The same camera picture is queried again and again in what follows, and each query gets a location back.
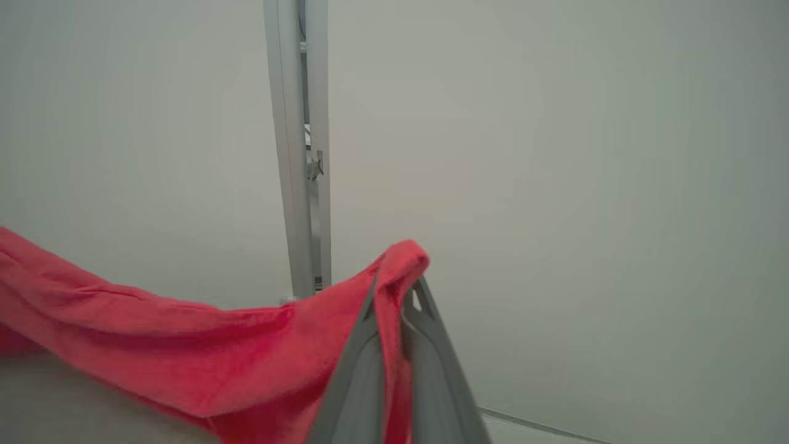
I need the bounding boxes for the red shirt white sleeves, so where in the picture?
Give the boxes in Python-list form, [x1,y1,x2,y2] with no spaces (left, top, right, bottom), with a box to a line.
[0,227,430,444]

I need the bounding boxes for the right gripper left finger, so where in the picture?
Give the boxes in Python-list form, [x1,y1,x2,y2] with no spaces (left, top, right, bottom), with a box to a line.
[306,271,390,444]

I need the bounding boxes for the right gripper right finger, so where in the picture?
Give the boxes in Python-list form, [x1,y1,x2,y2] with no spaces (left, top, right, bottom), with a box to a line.
[399,276,494,444]

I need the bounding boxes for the grey metal post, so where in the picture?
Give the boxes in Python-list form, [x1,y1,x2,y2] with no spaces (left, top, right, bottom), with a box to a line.
[264,0,316,302]
[305,0,333,289]

